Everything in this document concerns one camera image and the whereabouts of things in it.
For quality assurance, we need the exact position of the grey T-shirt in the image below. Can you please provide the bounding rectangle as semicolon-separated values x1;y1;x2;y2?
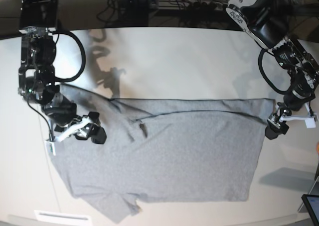
51;86;274;223

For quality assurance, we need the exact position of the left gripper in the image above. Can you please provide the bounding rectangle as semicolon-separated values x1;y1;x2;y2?
265;106;292;139

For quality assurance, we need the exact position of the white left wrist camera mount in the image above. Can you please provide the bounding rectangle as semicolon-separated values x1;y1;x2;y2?
278;103;319;129

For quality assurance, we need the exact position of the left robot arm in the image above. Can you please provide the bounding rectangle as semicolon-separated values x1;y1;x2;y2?
96;0;319;140

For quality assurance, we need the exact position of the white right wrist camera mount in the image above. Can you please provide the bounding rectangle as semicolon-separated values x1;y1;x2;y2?
44;116;90;156

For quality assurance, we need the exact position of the white label on table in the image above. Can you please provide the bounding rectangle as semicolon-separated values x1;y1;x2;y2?
34;210;91;221

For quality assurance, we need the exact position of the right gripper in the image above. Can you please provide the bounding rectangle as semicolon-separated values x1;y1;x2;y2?
54;112;107;144

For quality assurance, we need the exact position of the white power strip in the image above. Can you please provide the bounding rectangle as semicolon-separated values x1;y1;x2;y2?
157;0;226;11

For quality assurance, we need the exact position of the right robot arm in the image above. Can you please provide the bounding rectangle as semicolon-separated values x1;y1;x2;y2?
18;0;107;144

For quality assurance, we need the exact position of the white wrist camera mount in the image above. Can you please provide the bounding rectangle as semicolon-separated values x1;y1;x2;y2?
44;116;90;156
278;103;319;129

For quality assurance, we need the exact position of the black tablet screen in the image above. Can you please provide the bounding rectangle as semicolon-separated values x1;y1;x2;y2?
302;194;319;226

